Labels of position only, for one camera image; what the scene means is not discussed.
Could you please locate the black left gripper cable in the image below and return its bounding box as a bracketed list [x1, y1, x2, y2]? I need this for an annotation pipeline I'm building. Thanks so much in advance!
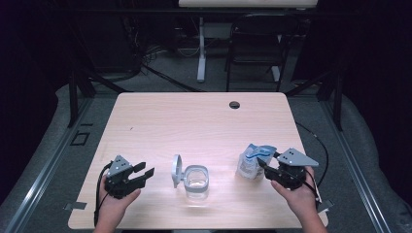
[93, 162, 113, 228]

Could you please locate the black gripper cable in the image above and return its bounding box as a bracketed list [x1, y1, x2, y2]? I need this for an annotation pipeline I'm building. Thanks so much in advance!
[93, 162, 113, 228]
[302, 168, 324, 206]

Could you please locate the thick black floor cable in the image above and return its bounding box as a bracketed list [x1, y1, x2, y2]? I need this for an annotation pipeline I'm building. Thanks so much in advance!
[140, 63, 203, 93]

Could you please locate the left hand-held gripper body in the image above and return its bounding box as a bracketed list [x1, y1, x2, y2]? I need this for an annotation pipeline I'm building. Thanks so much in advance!
[104, 154, 144, 200]

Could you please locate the white desk leg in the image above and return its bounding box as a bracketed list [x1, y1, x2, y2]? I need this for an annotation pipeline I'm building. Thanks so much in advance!
[270, 33, 282, 83]
[196, 17, 208, 83]

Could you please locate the blue and white pouch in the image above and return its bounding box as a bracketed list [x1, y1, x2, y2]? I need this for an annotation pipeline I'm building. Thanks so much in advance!
[235, 143, 278, 182]

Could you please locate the thin black floor cable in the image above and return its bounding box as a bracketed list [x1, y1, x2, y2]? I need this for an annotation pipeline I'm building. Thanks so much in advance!
[294, 121, 330, 188]

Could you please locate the clear jar with grey lid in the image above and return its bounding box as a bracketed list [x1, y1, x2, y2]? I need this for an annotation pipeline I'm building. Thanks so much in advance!
[170, 153, 210, 204]

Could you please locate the person's left hand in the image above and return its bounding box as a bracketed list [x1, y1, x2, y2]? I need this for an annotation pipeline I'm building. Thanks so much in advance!
[96, 176, 143, 226]

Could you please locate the black folding chair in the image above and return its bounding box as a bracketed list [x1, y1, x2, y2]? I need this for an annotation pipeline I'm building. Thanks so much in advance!
[224, 13, 301, 93]

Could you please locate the aluminium floor rail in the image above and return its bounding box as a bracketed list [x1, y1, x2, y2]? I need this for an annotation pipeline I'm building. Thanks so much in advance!
[2, 96, 95, 233]
[319, 100, 395, 233]

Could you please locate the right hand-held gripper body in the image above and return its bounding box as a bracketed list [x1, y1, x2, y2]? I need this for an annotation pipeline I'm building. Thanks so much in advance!
[264, 148, 321, 191]

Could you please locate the grey tape strip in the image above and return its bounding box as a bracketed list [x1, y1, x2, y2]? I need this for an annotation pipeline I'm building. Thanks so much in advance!
[63, 201, 88, 212]
[317, 199, 335, 215]

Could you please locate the black square floor frame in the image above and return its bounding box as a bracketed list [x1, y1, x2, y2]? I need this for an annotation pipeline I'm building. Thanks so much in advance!
[69, 130, 91, 147]

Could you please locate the white background desk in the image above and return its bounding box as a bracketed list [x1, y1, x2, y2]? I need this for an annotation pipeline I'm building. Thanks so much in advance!
[178, 0, 320, 9]

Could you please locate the person's right hand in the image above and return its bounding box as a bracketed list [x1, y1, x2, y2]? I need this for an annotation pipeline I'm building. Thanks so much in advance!
[270, 166, 321, 225]

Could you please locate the black metal frame post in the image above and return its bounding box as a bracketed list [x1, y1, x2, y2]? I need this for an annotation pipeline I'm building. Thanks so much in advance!
[332, 72, 345, 132]
[66, 69, 79, 128]

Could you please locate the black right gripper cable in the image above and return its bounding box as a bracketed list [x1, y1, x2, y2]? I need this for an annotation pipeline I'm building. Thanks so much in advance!
[302, 168, 324, 206]

